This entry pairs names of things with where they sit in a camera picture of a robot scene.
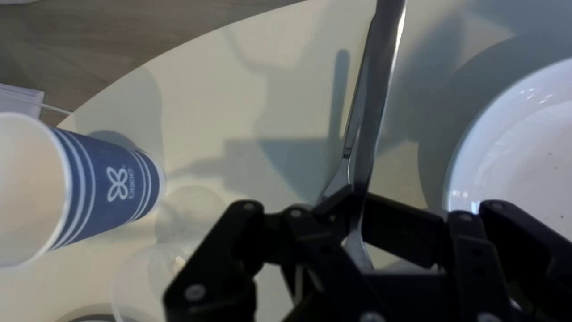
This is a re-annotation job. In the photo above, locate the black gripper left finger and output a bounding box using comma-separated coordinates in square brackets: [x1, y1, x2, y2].
[160, 185, 366, 322]

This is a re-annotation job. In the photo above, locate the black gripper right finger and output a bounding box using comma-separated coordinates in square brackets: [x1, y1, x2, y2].
[360, 192, 572, 322]

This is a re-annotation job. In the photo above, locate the white ceramic bowl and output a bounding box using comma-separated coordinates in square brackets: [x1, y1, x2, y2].
[441, 56, 572, 242]

